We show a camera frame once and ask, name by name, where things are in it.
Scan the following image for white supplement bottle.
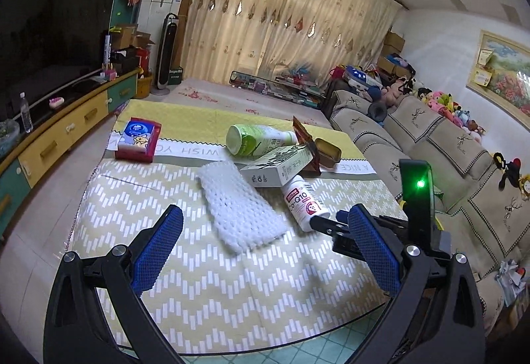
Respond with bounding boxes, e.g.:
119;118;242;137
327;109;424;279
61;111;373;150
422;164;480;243
281;175;331;233

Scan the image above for brown plastic tray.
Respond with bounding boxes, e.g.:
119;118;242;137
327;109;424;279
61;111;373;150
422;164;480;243
314;138;342;169

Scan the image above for white green paper box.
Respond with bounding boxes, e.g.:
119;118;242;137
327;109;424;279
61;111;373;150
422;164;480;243
240;145;313;188

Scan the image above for white foam net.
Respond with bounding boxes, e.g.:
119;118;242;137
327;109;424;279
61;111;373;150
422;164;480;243
197;161;289;255

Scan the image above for red snack wrapper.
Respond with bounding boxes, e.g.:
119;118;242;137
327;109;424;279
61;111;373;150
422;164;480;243
292;116;322;177

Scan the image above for green white drink bottle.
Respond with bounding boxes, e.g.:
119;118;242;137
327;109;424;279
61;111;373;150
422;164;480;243
226;125;297;158

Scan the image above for patterned tablecloth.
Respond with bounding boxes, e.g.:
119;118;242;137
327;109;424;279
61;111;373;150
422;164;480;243
69;100;386;355

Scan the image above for red tissue box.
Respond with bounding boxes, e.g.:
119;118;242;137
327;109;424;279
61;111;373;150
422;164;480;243
115;117;162;164

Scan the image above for beige sofa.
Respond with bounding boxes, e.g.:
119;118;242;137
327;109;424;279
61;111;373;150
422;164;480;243
324;90;529;331

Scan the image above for plush toy pile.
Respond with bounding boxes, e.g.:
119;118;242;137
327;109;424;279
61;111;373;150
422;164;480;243
329;53;530;201

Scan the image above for tv cabinet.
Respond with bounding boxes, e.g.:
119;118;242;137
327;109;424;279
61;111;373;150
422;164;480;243
1;67;143;232

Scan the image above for floral floor mat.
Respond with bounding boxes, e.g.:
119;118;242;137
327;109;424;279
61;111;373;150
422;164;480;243
162;79;332;129

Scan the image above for clear water bottle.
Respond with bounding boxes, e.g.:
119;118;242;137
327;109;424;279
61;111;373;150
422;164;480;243
20;92;33;133

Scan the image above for glass ashtray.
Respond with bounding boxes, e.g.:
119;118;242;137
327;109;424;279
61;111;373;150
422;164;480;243
0;119;20;158

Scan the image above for black tower fan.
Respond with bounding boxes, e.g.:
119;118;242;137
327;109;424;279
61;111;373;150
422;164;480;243
151;12;179;96

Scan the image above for framed flower painting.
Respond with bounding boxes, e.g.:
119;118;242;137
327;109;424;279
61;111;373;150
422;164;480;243
466;30;529;128

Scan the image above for beige curtains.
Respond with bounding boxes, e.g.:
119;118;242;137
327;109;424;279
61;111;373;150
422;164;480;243
183;0;401;87

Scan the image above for black television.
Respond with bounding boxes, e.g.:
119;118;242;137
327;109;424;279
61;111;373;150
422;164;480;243
1;0;114;119

